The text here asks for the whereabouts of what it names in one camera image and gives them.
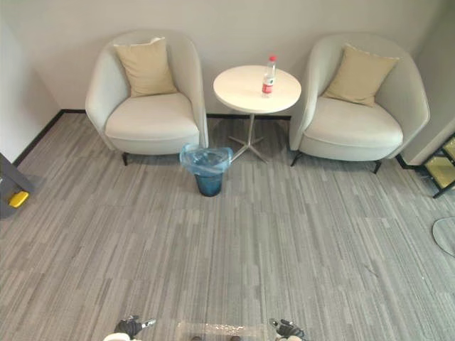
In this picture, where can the red-capped plastic water bottle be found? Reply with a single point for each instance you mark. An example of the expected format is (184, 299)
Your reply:
(269, 80)

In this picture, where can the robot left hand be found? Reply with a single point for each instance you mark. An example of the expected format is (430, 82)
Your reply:
(129, 326)

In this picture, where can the round glass plate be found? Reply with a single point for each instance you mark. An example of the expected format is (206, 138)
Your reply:
(444, 234)

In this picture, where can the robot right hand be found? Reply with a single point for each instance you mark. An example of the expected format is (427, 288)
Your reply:
(288, 328)

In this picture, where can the white armchair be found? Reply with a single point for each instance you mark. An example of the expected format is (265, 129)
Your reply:
(355, 131)
(149, 124)

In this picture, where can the grey stand with yellow foot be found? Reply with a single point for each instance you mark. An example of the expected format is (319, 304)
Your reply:
(16, 184)

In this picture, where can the small blue trash bin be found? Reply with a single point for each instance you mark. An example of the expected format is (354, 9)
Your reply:
(208, 183)

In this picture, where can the beige cushion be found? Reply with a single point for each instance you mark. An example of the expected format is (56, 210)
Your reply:
(147, 71)
(359, 78)

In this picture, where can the black frame yellow shelf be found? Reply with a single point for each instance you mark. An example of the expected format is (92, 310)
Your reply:
(440, 165)

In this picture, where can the round white tea table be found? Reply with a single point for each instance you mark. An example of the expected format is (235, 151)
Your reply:
(241, 89)

